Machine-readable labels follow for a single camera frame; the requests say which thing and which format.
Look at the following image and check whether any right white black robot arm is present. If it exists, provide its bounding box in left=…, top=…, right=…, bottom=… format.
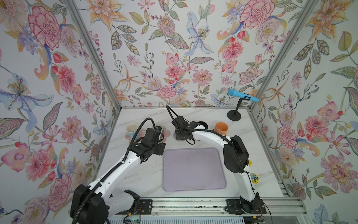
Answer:
left=172, top=116, right=268, bottom=215

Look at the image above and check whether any yellow round sticker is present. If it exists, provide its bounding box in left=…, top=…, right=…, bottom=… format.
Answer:
left=250, top=173, right=259, bottom=184

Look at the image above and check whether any pink flower coaster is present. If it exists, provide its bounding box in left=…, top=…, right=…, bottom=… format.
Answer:
left=128, top=128, right=146, bottom=142
left=161, top=126, right=171, bottom=142

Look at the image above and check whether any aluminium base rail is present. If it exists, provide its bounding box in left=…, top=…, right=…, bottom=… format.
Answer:
left=111, top=197, right=308, bottom=217

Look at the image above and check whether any black microphone stand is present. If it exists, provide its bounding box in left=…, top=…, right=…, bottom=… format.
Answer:
left=227, top=96, right=251, bottom=121

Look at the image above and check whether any light blue mug cream interior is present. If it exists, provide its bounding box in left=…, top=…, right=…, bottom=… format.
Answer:
left=125, top=123, right=138, bottom=141

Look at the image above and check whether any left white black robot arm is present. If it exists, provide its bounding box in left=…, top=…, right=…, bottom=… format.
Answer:
left=70, top=126, right=166, bottom=224

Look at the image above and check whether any blue microphone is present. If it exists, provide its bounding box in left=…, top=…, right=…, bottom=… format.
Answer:
left=228, top=89, right=260, bottom=102

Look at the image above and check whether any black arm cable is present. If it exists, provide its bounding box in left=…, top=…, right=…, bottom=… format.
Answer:
left=165, top=105, right=256, bottom=197
left=71, top=117, right=156, bottom=224

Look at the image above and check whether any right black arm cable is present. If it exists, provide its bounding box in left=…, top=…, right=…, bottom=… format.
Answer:
left=165, top=105, right=256, bottom=197

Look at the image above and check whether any lavender rectangular mat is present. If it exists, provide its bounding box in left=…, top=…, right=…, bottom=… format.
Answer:
left=162, top=148, right=227, bottom=192

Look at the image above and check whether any orange mug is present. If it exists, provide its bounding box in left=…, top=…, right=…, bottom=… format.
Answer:
left=214, top=122, right=229, bottom=136

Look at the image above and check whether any black mug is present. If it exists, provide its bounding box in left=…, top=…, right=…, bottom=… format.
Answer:
left=198, top=121, right=208, bottom=129

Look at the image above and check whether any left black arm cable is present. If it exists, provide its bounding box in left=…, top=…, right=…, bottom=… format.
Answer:
left=71, top=117, right=156, bottom=224

